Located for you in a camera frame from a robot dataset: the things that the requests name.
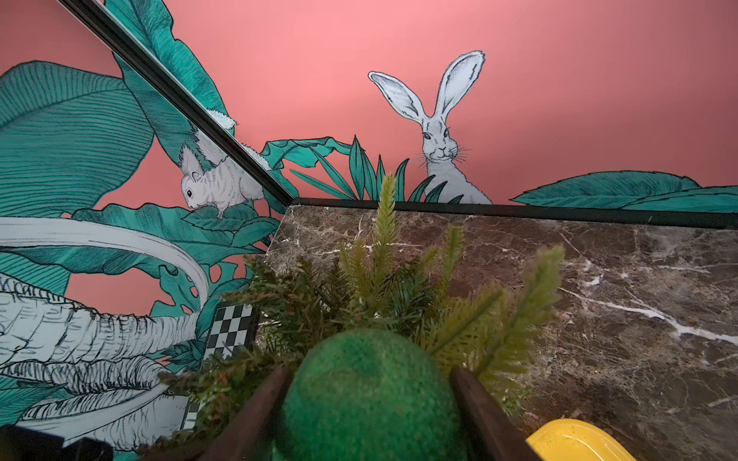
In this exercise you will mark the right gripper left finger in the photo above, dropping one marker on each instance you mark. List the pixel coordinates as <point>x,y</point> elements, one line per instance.
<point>249,436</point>

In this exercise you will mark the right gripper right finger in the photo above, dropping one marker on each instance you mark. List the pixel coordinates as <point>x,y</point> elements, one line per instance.
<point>491,435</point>

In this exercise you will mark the green glitter ball ornament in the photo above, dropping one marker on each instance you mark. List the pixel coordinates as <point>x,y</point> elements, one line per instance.
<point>369,395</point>

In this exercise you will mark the small artificial christmas tree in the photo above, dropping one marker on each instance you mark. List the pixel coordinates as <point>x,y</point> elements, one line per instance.
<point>491,332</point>

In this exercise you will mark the yellow plastic tray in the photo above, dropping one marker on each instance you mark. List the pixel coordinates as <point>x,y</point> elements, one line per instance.
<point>574,440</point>

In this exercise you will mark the black white checkerboard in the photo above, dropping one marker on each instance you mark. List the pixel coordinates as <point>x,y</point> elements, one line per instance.
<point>232,327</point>

